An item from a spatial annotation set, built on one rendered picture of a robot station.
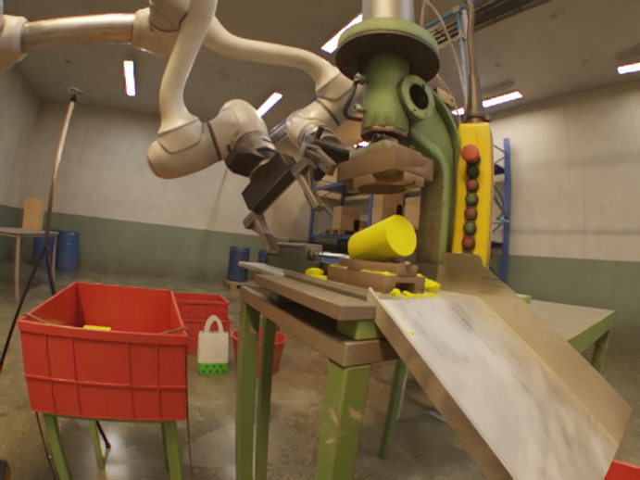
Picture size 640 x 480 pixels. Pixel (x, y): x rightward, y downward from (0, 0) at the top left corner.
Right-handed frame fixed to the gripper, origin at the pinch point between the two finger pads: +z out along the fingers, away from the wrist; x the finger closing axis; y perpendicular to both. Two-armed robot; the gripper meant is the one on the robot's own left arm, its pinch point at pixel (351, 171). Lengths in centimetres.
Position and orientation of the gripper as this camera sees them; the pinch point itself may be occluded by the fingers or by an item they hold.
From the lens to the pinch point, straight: 67.2
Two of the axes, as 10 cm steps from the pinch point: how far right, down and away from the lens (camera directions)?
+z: 3.5, 5.7, -7.4
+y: 3.5, -8.2, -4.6
